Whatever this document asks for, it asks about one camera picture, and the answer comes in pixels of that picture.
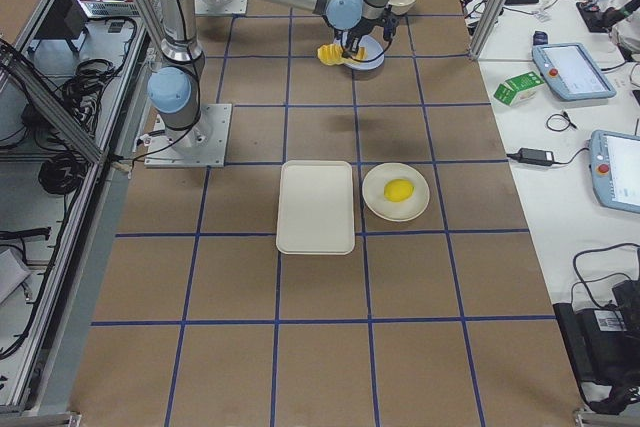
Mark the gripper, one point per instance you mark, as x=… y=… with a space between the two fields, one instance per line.
x=359 y=31

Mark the striped yellow bread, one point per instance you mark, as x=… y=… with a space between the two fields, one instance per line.
x=330 y=55

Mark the blue plate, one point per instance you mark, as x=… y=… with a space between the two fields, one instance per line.
x=374 y=55

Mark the cream plate under lemon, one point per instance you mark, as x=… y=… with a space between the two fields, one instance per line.
x=373 y=187

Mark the yellow lemon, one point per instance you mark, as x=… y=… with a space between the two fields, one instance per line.
x=398 y=190

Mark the white rectangular tray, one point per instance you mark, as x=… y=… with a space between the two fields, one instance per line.
x=315 y=208

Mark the green white box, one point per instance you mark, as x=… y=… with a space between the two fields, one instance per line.
x=518 y=88

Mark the black power adapter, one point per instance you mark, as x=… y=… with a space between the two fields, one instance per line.
x=536 y=157

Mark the blue teach pendant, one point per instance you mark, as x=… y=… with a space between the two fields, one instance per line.
x=614 y=168
x=571 y=73

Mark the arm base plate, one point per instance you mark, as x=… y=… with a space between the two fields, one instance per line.
x=204 y=146

